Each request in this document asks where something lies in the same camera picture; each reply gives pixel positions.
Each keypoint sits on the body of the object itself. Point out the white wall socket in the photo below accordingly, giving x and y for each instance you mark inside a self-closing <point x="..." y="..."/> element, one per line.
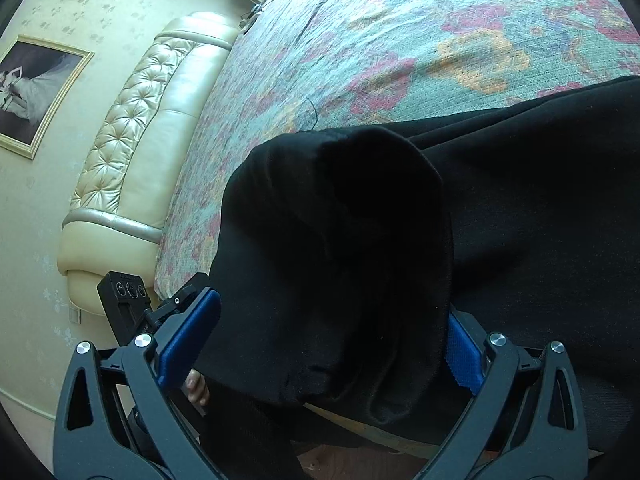
<point x="75" y="314"/>

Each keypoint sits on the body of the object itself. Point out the bed with floral bedspread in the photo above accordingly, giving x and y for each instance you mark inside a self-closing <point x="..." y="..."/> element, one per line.
<point x="400" y="35"/>

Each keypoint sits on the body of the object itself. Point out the person's left hand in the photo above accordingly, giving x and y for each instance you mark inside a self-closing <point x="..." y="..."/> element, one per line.
<point x="196" y="387"/>

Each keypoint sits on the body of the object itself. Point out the gold framed wall picture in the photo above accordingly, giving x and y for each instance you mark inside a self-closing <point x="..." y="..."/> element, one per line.
<point x="35" y="90"/>

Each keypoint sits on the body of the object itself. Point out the cream tufted leather headboard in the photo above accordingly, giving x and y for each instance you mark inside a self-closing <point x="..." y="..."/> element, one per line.
<point x="150" y="160"/>

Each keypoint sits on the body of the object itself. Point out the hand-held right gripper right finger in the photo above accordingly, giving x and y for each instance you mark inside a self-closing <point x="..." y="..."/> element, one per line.
<point x="462" y="360"/>

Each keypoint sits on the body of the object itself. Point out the black pants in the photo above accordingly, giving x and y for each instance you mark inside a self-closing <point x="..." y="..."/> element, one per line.
<point x="375" y="260"/>

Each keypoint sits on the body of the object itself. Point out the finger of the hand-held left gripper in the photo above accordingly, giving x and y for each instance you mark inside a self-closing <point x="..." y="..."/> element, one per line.
<point x="182" y="295"/>

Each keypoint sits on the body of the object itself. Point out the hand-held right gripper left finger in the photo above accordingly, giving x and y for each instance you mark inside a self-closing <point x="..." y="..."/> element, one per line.
<point x="192" y="332"/>

